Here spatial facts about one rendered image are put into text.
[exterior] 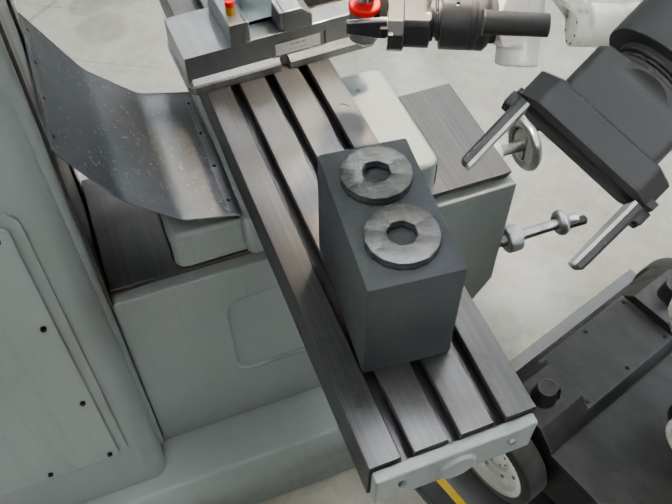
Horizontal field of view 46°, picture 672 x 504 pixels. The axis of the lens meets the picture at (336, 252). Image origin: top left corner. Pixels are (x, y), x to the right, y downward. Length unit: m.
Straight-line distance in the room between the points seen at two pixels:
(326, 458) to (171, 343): 0.53
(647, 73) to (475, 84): 2.35
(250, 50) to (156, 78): 1.60
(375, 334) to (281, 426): 0.92
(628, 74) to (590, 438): 1.00
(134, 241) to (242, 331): 0.30
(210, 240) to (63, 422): 0.45
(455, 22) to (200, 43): 0.44
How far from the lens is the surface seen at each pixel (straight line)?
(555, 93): 0.58
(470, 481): 1.60
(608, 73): 0.59
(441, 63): 3.00
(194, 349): 1.59
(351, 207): 0.95
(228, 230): 1.35
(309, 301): 1.10
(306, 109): 1.35
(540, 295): 2.35
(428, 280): 0.90
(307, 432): 1.84
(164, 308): 1.45
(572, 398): 1.48
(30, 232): 1.18
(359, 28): 1.23
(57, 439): 1.61
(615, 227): 0.58
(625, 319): 1.62
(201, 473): 1.83
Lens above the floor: 1.87
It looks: 52 degrees down
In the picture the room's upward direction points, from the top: straight up
